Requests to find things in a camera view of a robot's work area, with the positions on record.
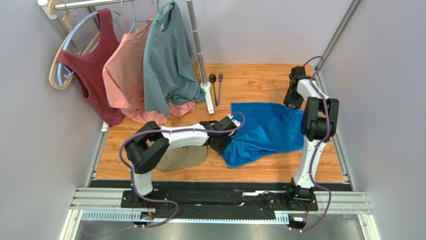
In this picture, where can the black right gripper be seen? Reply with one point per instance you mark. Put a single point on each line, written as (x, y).
(292, 99)

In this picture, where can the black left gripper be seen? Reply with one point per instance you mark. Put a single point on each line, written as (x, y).
(221, 150)

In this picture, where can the blue cloth napkin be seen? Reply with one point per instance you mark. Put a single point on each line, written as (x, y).
(269, 128)

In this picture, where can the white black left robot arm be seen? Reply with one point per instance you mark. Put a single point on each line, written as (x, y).
(145, 148)

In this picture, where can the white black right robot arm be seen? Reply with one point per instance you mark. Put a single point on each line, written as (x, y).
(318, 125)

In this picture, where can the beige baseball cap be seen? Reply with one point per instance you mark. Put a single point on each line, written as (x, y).
(182, 158)

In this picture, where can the white clothes rack foot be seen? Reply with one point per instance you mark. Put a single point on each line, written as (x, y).
(208, 96)

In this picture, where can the black spoon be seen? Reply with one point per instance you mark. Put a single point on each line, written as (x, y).
(212, 78)

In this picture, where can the teal t-shirt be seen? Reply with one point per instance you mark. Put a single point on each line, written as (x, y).
(168, 75)

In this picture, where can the pink t-shirt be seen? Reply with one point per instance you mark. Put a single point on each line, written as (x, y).
(124, 80)

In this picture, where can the teal clothes hanger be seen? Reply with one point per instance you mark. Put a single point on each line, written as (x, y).
(161, 9)

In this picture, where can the maroon tank top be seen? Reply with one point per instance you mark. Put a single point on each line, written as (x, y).
(88, 69)

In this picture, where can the light blue clothes hanger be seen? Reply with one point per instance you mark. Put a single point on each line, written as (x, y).
(60, 76)

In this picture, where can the wooden clothes hanger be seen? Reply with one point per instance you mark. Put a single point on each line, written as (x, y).
(64, 24)

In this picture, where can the metal clothes rack pole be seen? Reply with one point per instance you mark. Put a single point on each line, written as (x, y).
(196, 40)

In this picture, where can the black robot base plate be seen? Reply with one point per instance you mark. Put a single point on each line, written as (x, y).
(274, 201)

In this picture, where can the aluminium frame rail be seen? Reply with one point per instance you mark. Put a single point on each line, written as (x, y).
(104, 204)

